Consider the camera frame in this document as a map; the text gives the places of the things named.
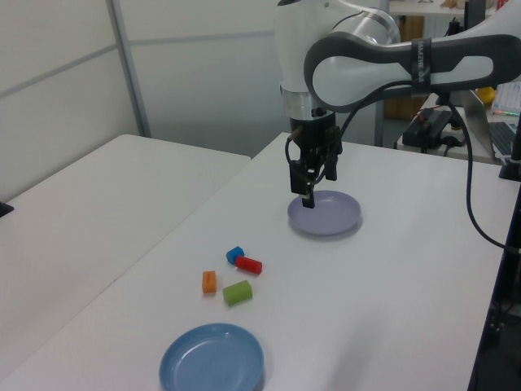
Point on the brown cardboard box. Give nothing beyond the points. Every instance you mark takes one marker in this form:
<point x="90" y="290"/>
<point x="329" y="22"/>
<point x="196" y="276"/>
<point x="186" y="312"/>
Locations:
<point x="411" y="28"/>

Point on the black stand pole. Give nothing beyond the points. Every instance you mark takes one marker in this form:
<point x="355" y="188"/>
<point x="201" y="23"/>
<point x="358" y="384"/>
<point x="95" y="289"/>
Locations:
<point x="516" y="155"/>

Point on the green rectangular block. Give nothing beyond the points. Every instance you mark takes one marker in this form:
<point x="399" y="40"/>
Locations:
<point x="237" y="293"/>

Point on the dark frame post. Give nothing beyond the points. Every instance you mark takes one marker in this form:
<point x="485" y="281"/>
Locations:
<point x="498" y="317"/>

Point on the orange rectangular block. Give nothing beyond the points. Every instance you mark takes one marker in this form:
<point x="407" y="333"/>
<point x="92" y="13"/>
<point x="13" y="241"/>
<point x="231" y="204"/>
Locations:
<point x="209" y="283"/>

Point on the blue block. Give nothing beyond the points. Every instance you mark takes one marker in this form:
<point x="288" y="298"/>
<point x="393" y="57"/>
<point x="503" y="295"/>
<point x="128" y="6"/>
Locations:
<point x="233" y="254"/>

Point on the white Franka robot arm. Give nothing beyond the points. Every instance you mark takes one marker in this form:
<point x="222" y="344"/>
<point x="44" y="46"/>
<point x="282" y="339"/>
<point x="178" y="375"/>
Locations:
<point x="293" y="49"/>

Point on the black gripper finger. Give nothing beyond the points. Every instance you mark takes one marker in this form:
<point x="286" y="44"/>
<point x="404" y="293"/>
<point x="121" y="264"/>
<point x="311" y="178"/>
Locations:
<point x="297" y="179"/>
<point x="331" y="171"/>

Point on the silver laptop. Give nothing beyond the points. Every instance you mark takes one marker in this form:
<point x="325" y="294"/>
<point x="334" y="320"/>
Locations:
<point x="478" y="122"/>

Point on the yellow toy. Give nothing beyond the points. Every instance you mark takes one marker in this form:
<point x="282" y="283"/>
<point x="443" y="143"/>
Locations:
<point x="486" y="97"/>

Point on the grey emergency stop button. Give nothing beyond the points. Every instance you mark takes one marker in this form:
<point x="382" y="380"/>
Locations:
<point x="452" y="140"/>

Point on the red cylinder block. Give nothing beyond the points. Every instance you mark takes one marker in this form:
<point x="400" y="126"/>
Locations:
<point x="249" y="265"/>

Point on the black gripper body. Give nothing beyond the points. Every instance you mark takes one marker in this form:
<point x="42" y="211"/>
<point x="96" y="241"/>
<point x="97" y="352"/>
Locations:
<point x="315" y="134"/>

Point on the purple plate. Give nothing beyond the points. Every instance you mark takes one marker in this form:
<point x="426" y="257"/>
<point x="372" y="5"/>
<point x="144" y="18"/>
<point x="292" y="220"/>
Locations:
<point x="334" y="220"/>

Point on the blue plate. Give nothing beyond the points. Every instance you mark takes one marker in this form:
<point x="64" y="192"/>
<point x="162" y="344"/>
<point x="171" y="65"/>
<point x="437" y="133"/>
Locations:
<point x="211" y="362"/>

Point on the black power supply box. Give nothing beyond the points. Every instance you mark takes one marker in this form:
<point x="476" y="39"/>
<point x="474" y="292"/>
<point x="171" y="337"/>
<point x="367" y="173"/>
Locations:
<point x="423" y="130"/>

